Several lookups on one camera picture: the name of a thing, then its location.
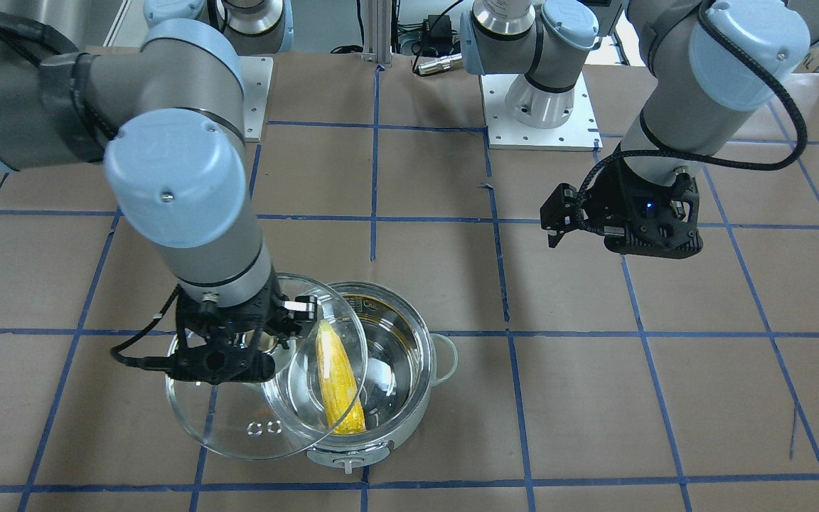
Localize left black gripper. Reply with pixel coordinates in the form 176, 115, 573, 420
540, 153, 703, 258

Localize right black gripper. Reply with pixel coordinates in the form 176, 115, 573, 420
171, 274, 319, 385

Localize glass pot lid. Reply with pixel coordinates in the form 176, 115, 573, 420
166, 274, 373, 461

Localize yellow corn cob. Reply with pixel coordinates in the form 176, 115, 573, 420
315, 320, 366, 435

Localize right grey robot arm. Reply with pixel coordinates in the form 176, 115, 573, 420
0, 6, 318, 385

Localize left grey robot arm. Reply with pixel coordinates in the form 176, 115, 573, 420
459, 1, 819, 259

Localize pale green steel pot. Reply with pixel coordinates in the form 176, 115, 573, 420
260, 282, 459, 474

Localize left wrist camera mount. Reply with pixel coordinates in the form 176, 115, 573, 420
604, 171, 703, 260

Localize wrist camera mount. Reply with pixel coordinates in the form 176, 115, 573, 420
604, 171, 703, 260
166, 295, 277, 385

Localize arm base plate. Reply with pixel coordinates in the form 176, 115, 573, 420
481, 74, 602, 151
240, 55, 275, 143

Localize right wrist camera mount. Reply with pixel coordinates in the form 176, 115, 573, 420
166, 295, 277, 385

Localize black cables bundle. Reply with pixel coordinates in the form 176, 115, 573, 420
331, 0, 467, 75

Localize aluminium frame post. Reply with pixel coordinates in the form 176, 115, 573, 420
360, 1, 395, 68

